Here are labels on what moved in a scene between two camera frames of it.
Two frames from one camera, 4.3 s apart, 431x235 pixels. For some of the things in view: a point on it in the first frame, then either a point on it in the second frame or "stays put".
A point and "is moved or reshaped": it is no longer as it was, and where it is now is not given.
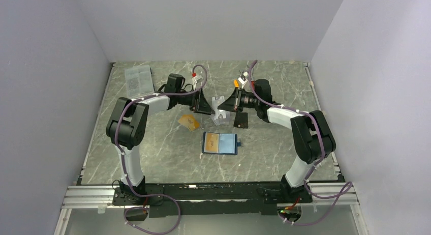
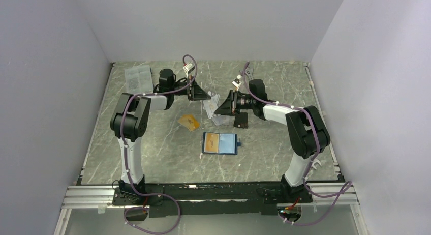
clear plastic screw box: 139,81 stays put
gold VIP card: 212,142 stays put
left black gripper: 199,104 -> 198,93
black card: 241,120 stays put
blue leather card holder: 220,143 stays put
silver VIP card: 216,101 is moved or reshaped
